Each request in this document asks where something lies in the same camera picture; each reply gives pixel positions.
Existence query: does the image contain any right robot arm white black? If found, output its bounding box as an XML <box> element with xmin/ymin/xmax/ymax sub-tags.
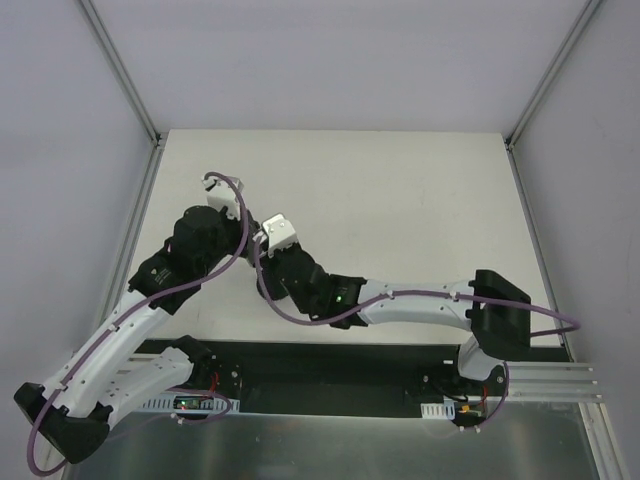
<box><xmin>251</xmin><ymin>244</ymin><xmax>531</xmax><ymax>395</ymax></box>

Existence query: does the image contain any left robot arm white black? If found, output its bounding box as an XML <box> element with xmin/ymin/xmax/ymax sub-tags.
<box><xmin>14</xmin><ymin>205</ymin><xmax>253</xmax><ymax>477</ymax></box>

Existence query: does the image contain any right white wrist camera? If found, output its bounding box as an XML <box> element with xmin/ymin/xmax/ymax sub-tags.
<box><xmin>261</xmin><ymin>213</ymin><xmax>298</xmax><ymax>257</ymax></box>

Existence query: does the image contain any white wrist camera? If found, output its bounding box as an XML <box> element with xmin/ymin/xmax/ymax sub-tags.
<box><xmin>261</xmin><ymin>213</ymin><xmax>298</xmax><ymax>257</ymax></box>
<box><xmin>202</xmin><ymin>172</ymin><xmax>241</xmax><ymax>221</ymax></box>

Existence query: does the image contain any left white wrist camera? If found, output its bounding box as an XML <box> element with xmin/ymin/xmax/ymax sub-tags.
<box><xmin>202</xmin><ymin>172</ymin><xmax>241</xmax><ymax>221</ymax></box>

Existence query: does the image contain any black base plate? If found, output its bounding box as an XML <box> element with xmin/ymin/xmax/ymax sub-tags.
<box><xmin>187</xmin><ymin>341</ymin><xmax>505</xmax><ymax>418</ymax></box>

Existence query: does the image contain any left white cable duct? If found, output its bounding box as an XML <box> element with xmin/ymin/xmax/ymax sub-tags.
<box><xmin>138</xmin><ymin>392</ymin><xmax>240</xmax><ymax>415</ymax></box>

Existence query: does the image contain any white cable duct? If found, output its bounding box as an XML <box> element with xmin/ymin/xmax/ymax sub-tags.
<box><xmin>420</xmin><ymin>400</ymin><xmax>456</xmax><ymax>421</ymax></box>
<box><xmin>138</xmin><ymin>392</ymin><xmax>240</xmax><ymax>415</ymax></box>

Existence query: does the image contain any right white cable duct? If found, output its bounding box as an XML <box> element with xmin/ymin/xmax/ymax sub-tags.
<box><xmin>420</xmin><ymin>400</ymin><xmax>456</xmax><ymax>421</ymax></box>

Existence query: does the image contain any left aluminium frame post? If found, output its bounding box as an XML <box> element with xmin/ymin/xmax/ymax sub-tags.
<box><xmin>75</xmin><ymin>0</ymin><xmax>163</xmax><ymax>146</ymax></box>

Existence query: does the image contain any aluminium frame post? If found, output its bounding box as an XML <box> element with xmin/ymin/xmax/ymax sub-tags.
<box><xmin>504</xmin><ymin>0</ymin><xmax>606</xmax><ymax>152</ymax></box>
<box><xmin>75</xmin><ymin>0</ymin><xmax>163</xmax><ymax>146</ymax></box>

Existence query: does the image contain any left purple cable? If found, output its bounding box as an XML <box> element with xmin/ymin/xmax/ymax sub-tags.
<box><xmin>27</xmin><ymin>170</ymin><xmax>251</xmax><ymax>476</ymax></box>

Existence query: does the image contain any purple cable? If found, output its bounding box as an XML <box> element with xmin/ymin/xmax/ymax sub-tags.
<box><xmin>252</xmin><ymin>234</ymin><xmax>582</xmax><ymax>436</ymax></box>
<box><xmin>27</xmin><ymin>170</ymin><xmax>251</xmax><ymax>476</ymax></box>

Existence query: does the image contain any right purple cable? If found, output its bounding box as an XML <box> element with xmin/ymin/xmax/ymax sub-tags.
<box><xmin>252</xmin><ymin>234</ymin><xmax>582</xmax><ymax>436</ymax></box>

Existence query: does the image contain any right aluminium frame post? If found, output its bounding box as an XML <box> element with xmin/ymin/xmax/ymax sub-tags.
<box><xmin>504</xmin><ymin>0</ymin><xmax>606</xmax><ymax>152</ymax></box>

